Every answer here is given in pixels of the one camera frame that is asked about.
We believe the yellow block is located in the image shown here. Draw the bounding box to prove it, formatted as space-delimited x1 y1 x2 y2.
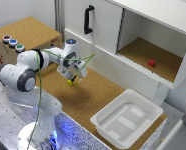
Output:
67 79 76 87

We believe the black door handle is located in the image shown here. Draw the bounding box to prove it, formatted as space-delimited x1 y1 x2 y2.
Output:
83 4 95 35

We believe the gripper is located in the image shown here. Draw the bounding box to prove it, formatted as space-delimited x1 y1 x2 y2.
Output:
57 61 88 82

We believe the red button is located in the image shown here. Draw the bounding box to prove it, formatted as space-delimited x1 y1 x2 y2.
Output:
2 34 12 44

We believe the green cable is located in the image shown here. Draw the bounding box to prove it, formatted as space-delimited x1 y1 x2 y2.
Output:
26 48 96 150

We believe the blue button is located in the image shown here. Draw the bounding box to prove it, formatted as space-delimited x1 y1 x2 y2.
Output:
8 38 19 48

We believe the green button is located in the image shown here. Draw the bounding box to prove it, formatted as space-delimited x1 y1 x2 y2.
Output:
14 43 26 53

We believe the pink block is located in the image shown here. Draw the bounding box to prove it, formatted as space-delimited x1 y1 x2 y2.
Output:
147 59 156 68

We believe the white cabinet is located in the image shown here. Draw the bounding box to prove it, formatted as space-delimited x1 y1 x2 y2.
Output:
63 0 186 107

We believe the white sliding door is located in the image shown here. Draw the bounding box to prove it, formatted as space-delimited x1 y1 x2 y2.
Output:
65 0 124 56

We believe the white plastic box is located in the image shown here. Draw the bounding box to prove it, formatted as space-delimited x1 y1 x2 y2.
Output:
89 88 164 150

